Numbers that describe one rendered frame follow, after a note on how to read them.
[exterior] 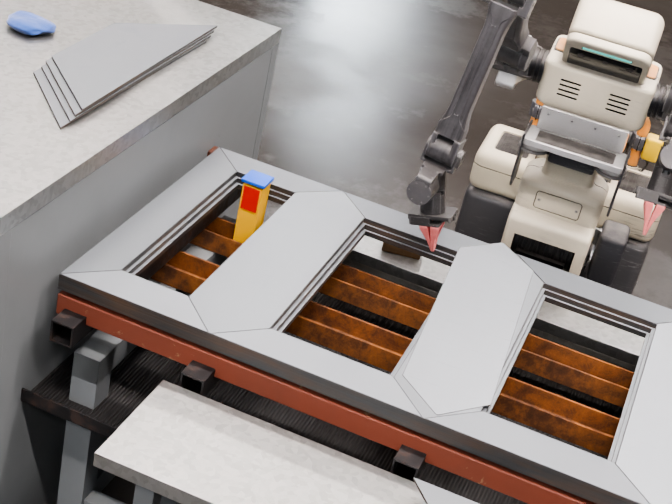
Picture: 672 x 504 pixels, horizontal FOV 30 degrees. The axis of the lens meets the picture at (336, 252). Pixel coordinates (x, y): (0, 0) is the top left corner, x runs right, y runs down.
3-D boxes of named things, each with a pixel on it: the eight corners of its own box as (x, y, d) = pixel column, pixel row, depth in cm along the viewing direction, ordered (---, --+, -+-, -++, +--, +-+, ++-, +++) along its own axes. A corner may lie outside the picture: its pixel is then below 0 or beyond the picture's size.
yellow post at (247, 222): (249, 260, 302) (262, 190, 292) (230, 252, 303) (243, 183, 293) (257, 251, 306) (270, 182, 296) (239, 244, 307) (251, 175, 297)
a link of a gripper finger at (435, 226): (438, 257, 286) (438, 219, 282) (408, 253, 288) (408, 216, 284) (446, 245, 291) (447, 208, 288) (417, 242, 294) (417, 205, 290)
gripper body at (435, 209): (450, 226, 281) (450, 195, 278) (407, 221, 285) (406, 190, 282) (458, 215, 287) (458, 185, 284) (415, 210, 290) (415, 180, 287)
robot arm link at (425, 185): (467, 149, 278) (432, 132, 279) (452, 167, 268) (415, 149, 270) (449, 194, 284) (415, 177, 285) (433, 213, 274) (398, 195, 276)
